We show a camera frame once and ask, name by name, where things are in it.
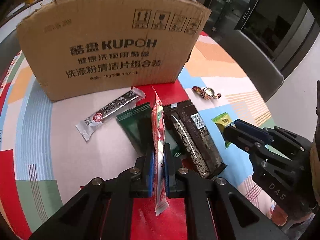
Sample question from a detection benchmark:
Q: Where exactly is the red white snack bar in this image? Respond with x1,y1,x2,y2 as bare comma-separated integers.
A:
151,87,169,216

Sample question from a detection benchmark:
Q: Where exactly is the green yellow candy packet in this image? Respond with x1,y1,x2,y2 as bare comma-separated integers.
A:
212,112,235,148

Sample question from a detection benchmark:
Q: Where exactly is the grey chair right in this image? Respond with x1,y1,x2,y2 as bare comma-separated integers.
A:
218,30,284,102

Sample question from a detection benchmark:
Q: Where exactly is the brown striped wrapped candy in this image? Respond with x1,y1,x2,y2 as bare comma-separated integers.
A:
192,86,221,100

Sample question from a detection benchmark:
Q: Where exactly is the black chocolate biscuit packet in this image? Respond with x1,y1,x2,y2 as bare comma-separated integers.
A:
164,100,227,179

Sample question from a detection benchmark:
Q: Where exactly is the colourful checked tablecloth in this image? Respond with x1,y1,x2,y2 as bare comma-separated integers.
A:
1,33,275,239

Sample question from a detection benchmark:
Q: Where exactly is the silver grey stick packet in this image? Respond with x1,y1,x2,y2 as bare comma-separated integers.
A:
76,87,145,142

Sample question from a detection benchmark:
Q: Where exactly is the dark green snack packet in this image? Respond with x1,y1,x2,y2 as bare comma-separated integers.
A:
115,102,182,158

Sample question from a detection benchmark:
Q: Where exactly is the brown cardboard box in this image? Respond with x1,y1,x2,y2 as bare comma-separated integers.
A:
16,0,211,101

